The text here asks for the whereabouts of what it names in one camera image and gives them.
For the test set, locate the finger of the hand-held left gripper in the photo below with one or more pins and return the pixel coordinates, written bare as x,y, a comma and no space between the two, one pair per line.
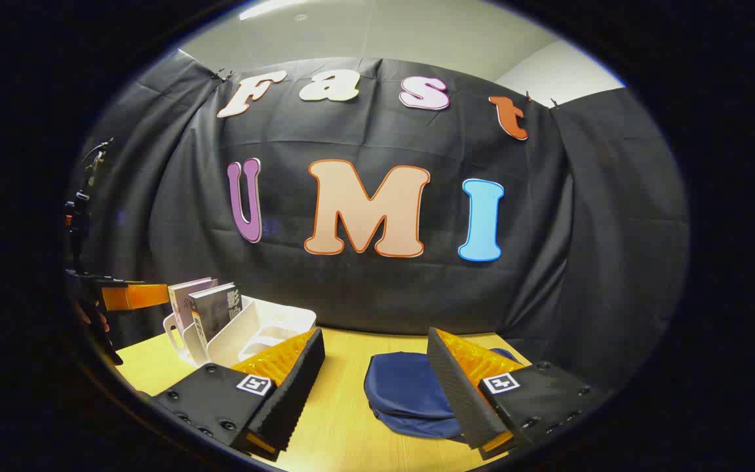
132,296

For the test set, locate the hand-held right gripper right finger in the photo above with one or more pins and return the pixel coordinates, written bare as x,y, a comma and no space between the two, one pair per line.
459,393

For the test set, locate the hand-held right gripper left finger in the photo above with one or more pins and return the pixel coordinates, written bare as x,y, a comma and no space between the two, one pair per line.
289,393

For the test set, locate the pink cover book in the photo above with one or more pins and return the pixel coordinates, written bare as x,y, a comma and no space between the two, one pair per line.
184,301

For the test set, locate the blue schoolbag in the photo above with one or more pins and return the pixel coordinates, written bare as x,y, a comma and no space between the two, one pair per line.
404,387

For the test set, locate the white bookshelf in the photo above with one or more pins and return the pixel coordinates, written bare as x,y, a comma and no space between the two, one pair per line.
266,321

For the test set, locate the dark cover book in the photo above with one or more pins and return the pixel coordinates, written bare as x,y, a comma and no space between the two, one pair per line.
217,311

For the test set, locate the black backdrop cloth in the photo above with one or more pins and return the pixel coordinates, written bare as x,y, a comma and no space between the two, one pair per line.
384,295

